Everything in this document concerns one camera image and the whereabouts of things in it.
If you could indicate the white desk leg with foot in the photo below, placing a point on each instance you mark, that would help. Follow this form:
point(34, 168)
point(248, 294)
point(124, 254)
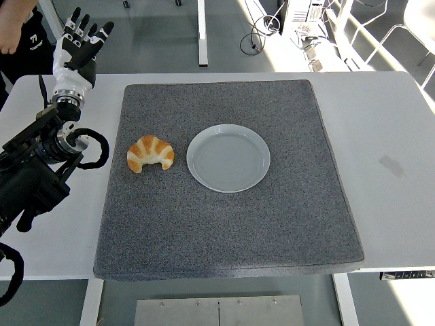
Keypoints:
point(47, 13)

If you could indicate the person's forearm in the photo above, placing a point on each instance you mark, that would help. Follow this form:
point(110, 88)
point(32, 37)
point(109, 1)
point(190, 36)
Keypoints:
point(12, 27)

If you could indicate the grey tape strip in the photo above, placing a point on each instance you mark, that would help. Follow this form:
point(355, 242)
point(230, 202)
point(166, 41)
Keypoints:
point(392, 166)

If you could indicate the person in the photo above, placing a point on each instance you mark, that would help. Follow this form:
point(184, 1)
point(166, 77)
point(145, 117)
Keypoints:
point(30, 64)

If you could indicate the white table leg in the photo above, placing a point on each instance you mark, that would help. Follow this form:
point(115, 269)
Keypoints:
point(346, 302)
point(91, 302)

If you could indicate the round grey plate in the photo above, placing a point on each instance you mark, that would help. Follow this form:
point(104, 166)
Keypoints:
point(227, 159)

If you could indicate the grey speckled mat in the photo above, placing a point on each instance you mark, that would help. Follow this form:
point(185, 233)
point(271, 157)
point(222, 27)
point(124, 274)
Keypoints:
point(204, 231)

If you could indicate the white power strip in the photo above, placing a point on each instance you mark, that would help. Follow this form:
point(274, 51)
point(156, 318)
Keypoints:
point(314, 57)

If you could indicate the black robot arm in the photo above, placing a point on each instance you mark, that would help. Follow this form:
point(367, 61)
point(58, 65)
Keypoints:
point(34, 176)

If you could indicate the table height control panel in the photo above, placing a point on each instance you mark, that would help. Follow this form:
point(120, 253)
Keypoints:
point(408, 275)

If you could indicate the white narrow desk leg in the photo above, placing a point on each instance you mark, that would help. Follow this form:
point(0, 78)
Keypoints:
point(202, 34)

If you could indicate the white chair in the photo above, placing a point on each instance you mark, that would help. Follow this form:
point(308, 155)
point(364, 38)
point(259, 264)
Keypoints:
point(413, 20)

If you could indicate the grey metal plate with screws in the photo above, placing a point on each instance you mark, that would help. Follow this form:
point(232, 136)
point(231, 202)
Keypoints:
point(217, 312)

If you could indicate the golden croissant bread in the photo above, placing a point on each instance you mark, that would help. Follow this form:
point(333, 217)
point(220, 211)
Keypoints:
point(149, 147)

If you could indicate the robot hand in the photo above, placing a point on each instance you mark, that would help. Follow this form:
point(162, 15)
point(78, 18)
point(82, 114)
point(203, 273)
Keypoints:
point(69, 76)

